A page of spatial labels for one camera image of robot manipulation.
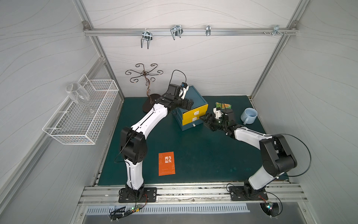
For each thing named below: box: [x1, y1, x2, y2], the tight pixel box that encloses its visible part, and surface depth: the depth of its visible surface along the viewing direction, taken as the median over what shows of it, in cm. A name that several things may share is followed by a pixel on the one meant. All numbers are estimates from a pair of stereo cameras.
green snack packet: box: [215, 101, 232, 109], surface depth 117 cm
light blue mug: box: [240, 107, 258, 125], surface depth 103 cm
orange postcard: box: [158, 151, 176, 177], surface depth 86 cm
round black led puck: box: [259, 202, 280, 217], surface depth 73 cm
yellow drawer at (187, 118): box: [181, 113, 207, 126], surface depth 90 cm
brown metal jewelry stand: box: [125, 63, 164, 113], surface depth 95 cm
